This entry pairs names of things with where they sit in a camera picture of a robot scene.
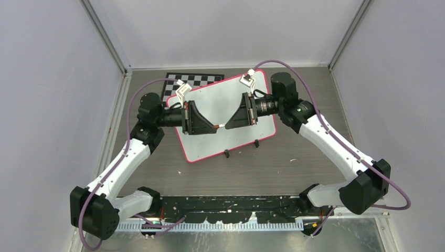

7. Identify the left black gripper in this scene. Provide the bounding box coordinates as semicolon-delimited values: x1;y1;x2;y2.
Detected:
156;101;217;135

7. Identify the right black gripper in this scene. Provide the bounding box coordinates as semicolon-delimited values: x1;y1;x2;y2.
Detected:
225;93;282;130

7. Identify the pink framed whiteboard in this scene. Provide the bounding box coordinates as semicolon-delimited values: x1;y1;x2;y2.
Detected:
161;68;278;163

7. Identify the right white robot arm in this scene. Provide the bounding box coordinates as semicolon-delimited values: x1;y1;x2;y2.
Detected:
225;70;391;216

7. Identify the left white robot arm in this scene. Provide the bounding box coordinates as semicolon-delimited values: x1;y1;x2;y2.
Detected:
70;92;219;240

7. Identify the black white checkerboard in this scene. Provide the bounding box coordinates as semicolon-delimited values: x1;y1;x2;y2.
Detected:
161;72;225;102

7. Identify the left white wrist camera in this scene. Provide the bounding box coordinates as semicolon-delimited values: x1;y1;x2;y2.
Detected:
175;79;192;104

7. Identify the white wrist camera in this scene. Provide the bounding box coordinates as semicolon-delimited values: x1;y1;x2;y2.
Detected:
175;79;192;104
239;73;256;93

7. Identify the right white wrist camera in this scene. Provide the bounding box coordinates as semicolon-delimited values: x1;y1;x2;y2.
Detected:
239;73;256;93

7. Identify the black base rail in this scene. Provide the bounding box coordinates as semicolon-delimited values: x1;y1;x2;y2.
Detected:
139;195;331;224

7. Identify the white slotted cable duct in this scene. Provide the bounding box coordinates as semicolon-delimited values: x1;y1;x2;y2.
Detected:
115;219;304;233

